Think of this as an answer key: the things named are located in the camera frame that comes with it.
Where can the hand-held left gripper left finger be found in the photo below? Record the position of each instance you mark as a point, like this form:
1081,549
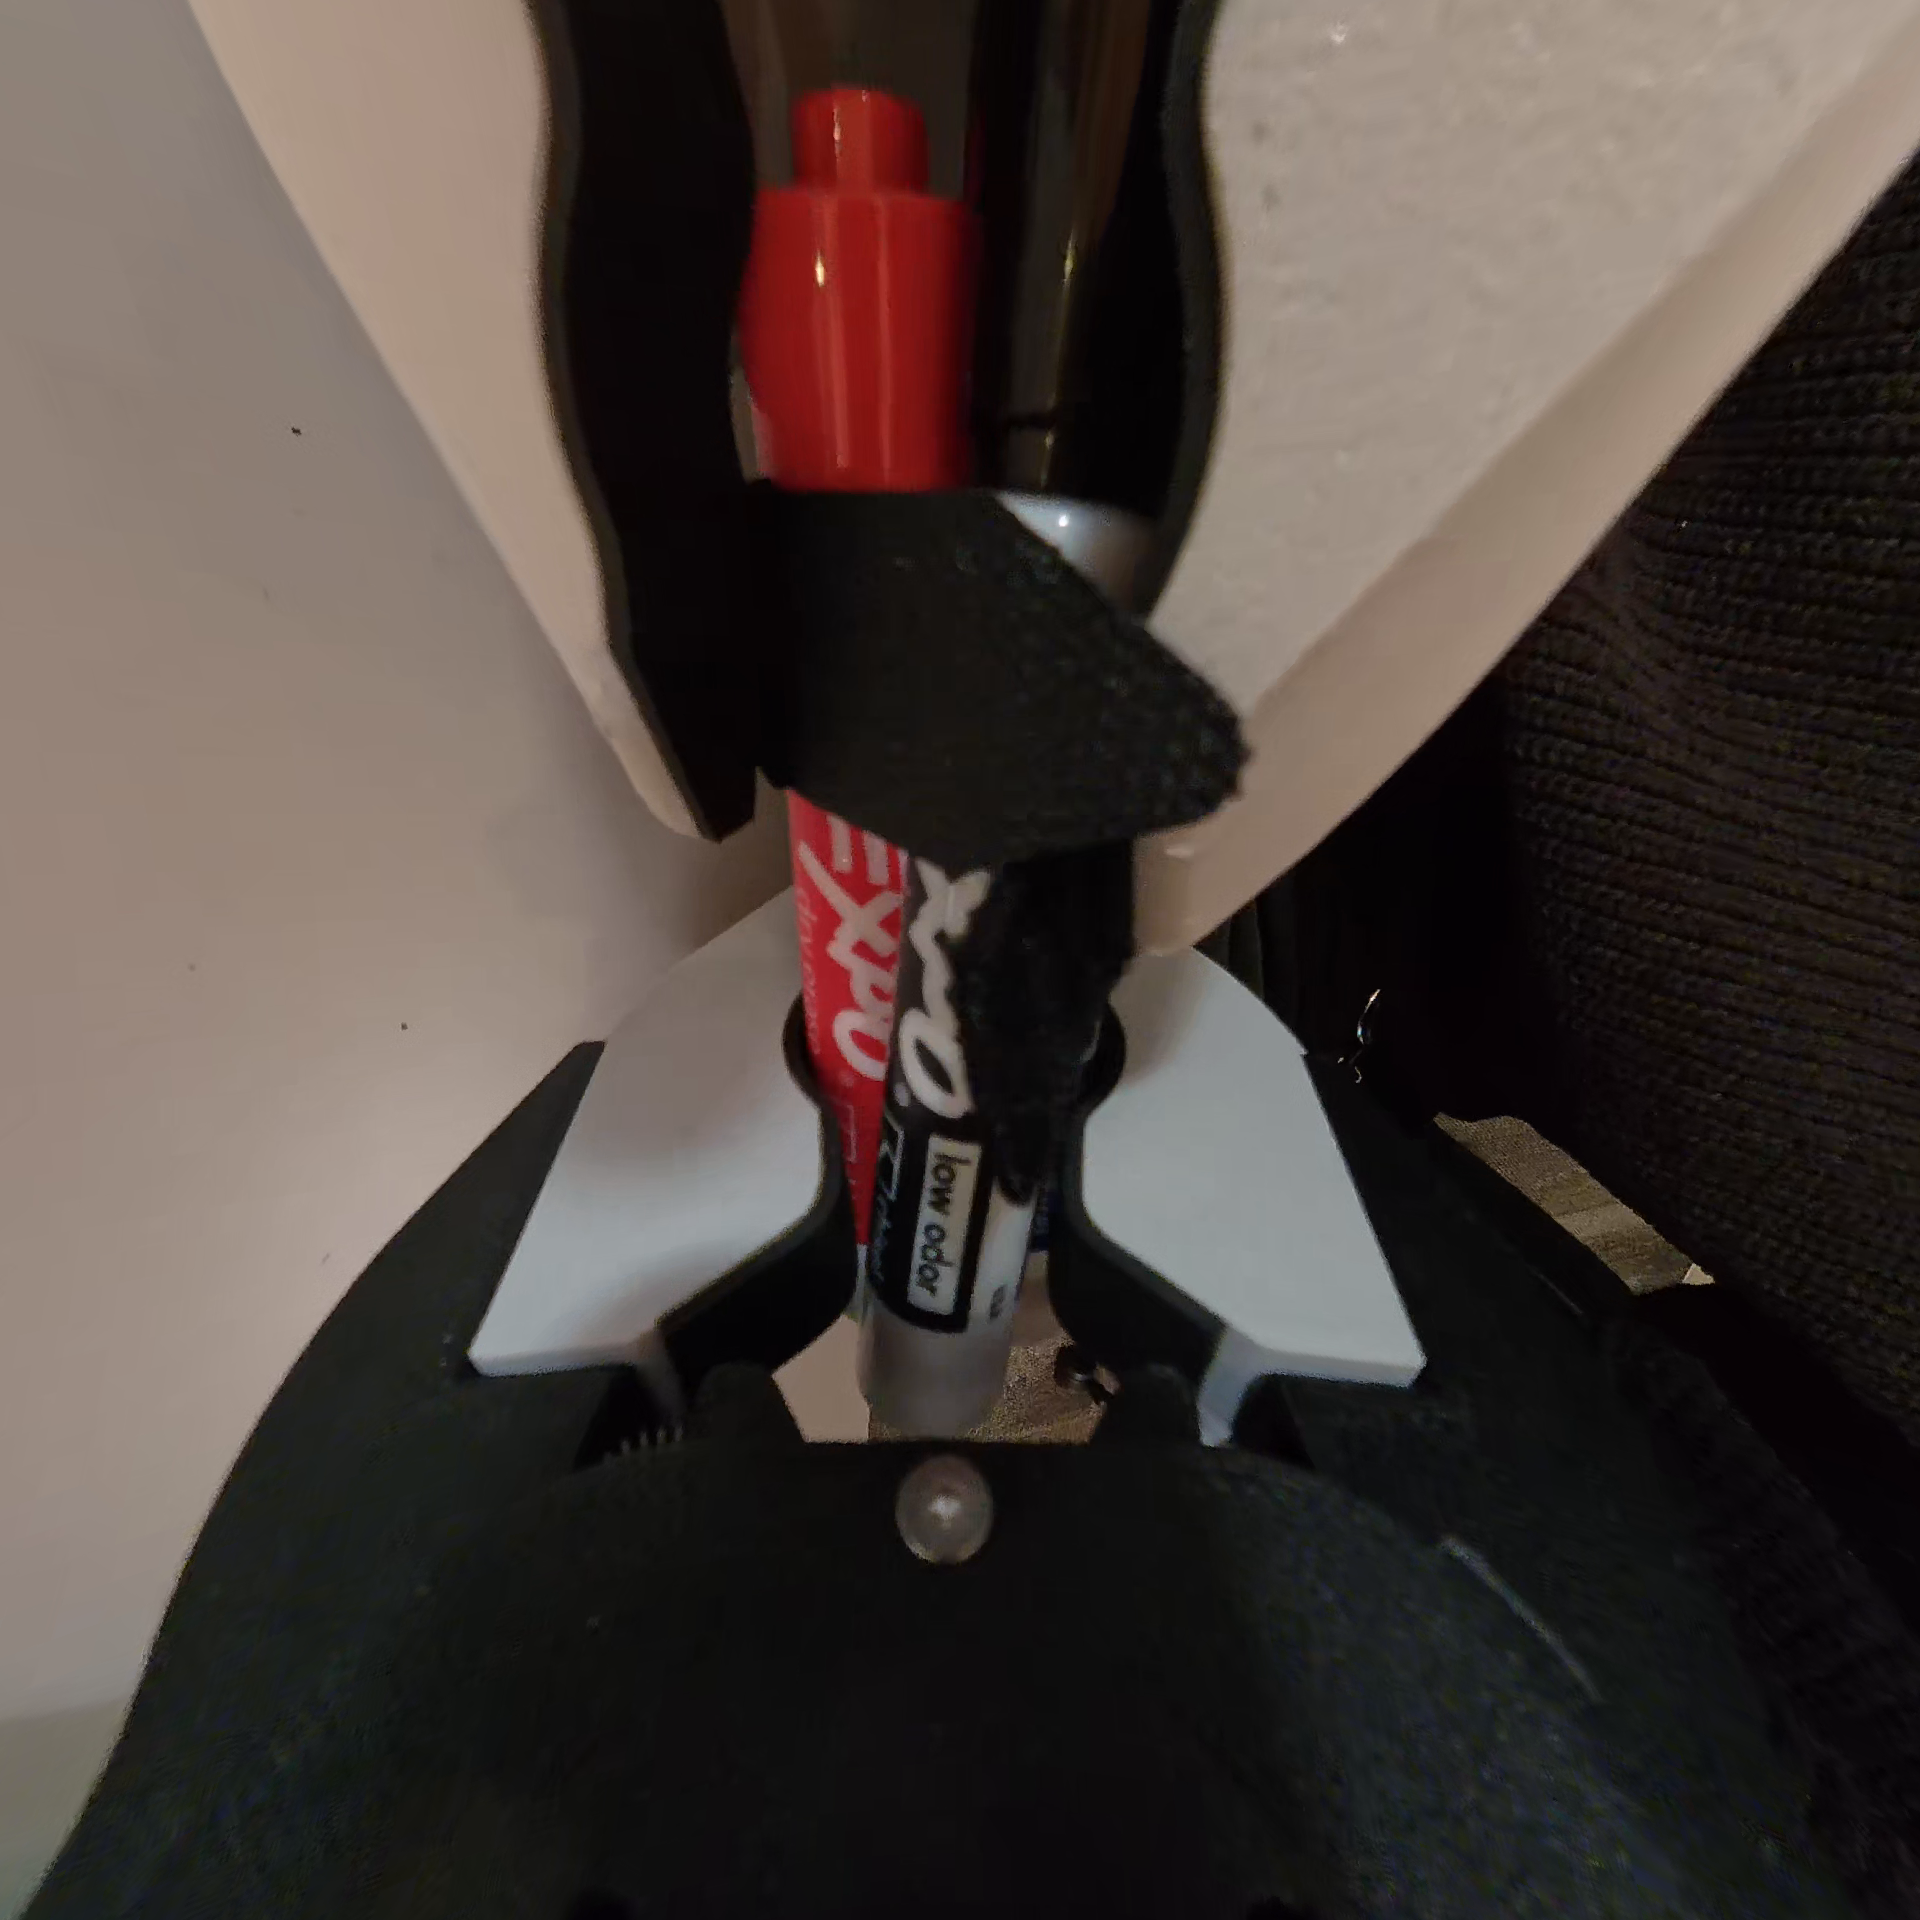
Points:
675,1186

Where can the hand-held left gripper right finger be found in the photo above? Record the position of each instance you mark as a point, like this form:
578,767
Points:
1244,1200

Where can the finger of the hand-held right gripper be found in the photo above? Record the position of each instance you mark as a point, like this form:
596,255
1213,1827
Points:
449,226
1500,299

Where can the black dry erase marker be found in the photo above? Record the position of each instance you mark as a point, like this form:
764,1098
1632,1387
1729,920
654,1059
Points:
938,1352

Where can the red dry erase marker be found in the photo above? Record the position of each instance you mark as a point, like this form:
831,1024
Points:
854,331

